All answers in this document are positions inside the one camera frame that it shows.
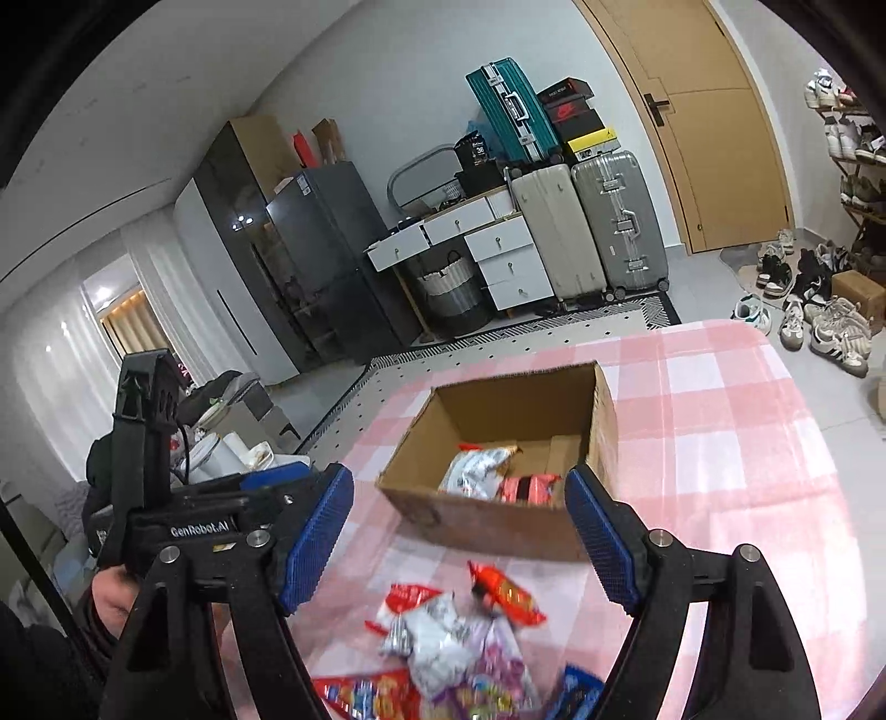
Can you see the wooden shoe rack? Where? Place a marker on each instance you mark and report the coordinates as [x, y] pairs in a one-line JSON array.
[[865, 221]]

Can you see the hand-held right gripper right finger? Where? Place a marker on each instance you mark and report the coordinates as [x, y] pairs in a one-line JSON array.
[[603, 540]]

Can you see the dark glass cabinet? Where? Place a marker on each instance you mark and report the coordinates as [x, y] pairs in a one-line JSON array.
[[228, 228]]

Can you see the white orange snack packet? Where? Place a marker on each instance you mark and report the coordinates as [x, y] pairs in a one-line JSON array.
[[474, 474]]

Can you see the flat tan cardboard box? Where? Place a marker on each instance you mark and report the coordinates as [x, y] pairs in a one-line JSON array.
[[266, 149]]

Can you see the woven laundry basket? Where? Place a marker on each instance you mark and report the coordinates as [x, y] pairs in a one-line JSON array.
[[450, 298]]

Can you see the red white balloon glue packet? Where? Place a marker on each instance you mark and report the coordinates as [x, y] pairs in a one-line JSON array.
[[408, 599]]

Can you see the black printed bag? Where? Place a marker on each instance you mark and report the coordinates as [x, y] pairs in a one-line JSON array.
[[474, 151]]

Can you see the small closed cardboard box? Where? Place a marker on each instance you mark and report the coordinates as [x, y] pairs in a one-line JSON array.
[[858, 291]]

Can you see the beige suitcase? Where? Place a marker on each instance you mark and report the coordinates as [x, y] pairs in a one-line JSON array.
[[554, 228]]

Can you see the silver suitcase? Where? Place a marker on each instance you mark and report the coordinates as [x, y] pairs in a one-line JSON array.
[[623, 221]]

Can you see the purple white snack packet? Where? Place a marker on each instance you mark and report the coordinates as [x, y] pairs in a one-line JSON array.
[[495, 682]]

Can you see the red shoe box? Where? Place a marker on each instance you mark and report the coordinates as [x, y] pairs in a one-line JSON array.
[[571, 111]]

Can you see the silver white snack packet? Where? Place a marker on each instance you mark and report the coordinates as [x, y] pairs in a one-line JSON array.
[[432, 637]]

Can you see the person's left hand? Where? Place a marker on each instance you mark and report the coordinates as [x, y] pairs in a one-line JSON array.
[[111, 595]]

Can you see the oval mirror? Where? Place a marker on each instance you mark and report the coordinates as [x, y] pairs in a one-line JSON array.
[[415, 176]]

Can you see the pink checked tablecloth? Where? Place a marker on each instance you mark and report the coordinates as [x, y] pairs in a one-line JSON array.
[[727, 450]]

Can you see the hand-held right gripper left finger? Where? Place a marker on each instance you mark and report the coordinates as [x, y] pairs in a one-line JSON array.
[[315, 540]]

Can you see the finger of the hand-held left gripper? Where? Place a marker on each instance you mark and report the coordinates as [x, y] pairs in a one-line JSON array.
[[277, 476]]

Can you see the red paper bag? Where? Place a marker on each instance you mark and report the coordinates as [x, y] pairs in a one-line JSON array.
[[302, 147]]

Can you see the red colourful snack packet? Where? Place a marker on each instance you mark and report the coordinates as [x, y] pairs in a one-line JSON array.
[[360, 699]]

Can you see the dark grey fridge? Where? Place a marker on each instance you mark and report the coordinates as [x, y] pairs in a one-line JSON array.
[[332, 249]]

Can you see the white drawer cabinet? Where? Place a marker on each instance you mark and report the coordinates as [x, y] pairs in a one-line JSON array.
[[505, 263]]

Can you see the yellow black shoe box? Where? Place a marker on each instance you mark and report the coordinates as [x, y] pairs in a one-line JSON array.
[[592, 149]]

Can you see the pink red snack packet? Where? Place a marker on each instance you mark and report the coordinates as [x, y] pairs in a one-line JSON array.
[[529, 490]]

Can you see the red black snack packet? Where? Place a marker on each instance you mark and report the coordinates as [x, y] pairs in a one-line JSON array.
[[509, 592]]

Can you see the wooden door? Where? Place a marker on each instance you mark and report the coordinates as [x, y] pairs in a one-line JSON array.
[[706, 152]]

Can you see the person's left forearm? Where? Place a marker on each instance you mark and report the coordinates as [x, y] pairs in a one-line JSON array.
[[48, 671]]

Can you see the brown cardboard box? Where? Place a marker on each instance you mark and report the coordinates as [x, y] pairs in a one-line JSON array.
[[484, 529]]

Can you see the blue snack packet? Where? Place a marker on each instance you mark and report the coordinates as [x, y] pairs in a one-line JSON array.
[[574, 696]]

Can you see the rows of shelved sneakers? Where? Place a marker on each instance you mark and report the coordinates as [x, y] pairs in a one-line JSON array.
[[841, 135]]

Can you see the white sheer curtains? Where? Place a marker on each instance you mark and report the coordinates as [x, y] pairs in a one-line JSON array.
[[55, 360]]

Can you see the grey container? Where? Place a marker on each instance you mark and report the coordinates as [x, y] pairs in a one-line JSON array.
[[256, 408]]

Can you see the group of loose sneakers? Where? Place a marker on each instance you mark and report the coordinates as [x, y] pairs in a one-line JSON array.
[[837, 332]]

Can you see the teal suitcase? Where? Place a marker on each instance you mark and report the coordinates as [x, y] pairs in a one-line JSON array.
[[505, 104]]

